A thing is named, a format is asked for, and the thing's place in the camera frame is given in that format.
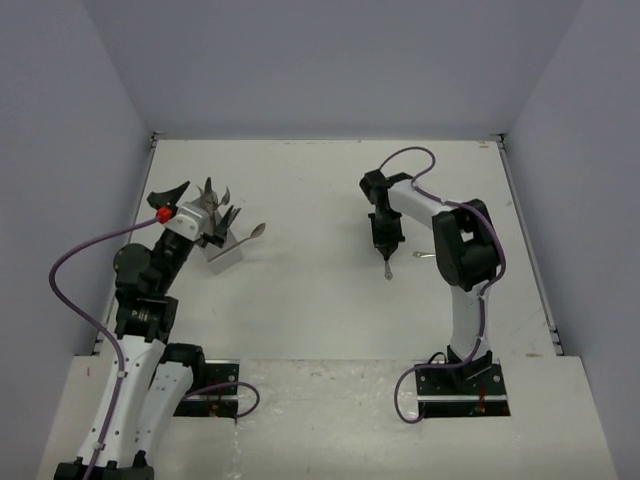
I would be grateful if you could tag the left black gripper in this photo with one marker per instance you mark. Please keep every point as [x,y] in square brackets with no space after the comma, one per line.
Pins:
[169,198]

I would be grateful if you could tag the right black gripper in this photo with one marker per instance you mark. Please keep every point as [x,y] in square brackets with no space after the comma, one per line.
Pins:
[387,244]

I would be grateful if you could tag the steel knife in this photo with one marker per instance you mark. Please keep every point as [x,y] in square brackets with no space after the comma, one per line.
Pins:
[207,190]
[211,204]

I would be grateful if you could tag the crosswise steel spoon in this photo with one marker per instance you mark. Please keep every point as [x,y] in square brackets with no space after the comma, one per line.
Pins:
[423,255]

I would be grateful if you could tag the small ornate steel spoon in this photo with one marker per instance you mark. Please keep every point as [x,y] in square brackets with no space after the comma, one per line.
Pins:
[388,274]

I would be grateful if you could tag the large steel spoon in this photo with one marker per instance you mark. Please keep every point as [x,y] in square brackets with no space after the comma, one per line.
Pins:
[256,233]

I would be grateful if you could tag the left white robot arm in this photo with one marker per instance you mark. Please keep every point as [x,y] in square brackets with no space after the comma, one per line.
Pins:
[151,378]

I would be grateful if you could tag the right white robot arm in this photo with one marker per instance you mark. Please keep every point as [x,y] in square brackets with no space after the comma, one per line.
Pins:
[468,255]

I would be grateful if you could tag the clear plastic utensil container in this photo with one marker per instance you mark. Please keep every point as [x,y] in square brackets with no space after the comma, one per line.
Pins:
[220,260]

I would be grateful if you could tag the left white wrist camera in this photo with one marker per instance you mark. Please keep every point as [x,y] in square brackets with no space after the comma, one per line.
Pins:
[187,220]

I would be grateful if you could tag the left corner metal bracket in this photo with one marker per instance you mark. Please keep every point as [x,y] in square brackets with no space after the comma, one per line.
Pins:
[155,138]

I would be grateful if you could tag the corner metal bracket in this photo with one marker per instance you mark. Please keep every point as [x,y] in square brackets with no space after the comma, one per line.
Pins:
[499,139]
[155,138]

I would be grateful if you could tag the right corner metal bracket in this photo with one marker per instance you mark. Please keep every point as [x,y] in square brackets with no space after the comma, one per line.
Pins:
[499,139]

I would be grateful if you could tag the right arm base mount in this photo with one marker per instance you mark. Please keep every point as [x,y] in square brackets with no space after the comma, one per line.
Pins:
[446,391]

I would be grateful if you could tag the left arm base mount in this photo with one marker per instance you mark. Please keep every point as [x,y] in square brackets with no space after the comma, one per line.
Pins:
[215,393]

